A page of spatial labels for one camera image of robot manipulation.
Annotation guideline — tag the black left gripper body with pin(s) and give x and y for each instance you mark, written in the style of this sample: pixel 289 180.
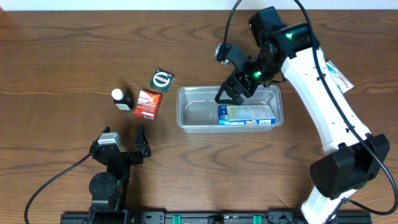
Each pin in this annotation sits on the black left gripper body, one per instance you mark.
pixel 125 155

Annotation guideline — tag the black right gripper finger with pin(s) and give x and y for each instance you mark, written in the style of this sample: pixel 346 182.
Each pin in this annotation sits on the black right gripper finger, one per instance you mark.
pixel 222 96
pixel 237 99

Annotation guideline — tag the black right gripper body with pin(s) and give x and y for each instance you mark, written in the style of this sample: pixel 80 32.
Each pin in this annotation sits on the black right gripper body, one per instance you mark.
pixel 237 86

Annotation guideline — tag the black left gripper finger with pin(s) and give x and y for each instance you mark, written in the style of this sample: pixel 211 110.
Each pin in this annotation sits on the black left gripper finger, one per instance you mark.
pixel 141 142
pixel 106 130

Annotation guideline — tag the blue fever patch box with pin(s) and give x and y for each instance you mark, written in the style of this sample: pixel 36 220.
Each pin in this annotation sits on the blue fever patch box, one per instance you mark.
pixel 245 115

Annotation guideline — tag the dark syrup bottle white cap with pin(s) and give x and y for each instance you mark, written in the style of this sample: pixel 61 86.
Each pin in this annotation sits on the dark syrup bottle white cap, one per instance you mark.
pixel 122 101

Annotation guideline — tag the red Panadol ActiFast box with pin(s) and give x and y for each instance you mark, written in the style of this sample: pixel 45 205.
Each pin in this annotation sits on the red Panadol ActiFast box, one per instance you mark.
pixel 148 105

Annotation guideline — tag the green Zam-Buk box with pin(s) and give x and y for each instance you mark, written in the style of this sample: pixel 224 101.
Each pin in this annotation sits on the green Zam-Buk box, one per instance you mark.
pixel 162 80

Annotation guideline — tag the white Panadol box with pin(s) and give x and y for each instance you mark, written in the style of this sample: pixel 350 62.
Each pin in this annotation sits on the white Panadol box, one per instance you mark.
pixel 340 80

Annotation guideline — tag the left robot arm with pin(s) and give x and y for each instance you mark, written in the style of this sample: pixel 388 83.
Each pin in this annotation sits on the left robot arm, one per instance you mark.
pixel 109 189

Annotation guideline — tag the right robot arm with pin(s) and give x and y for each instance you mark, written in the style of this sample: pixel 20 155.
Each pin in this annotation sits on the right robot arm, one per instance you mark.
pixel 353 156

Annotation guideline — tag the clear plastic container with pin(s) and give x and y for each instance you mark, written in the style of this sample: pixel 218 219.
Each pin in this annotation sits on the clear plastic container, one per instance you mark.
pixel 197 110

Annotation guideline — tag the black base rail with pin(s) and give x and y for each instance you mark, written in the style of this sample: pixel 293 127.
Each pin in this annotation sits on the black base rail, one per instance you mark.
pixel 159 217

